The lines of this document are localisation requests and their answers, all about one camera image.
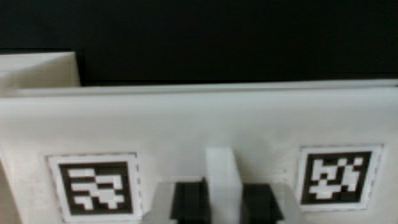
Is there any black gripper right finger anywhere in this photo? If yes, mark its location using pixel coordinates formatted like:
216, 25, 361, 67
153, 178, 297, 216
240, 183, 285, 224

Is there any white cabinet door panel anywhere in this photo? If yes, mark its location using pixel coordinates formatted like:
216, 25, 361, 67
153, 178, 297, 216
0, 87, 398, 224

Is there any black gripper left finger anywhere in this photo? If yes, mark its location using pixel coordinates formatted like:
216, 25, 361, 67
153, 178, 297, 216
171, 179, 212, 224

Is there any white cabinet body box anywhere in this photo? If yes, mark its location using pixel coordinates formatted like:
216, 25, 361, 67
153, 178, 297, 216
0, 51, 398, 98

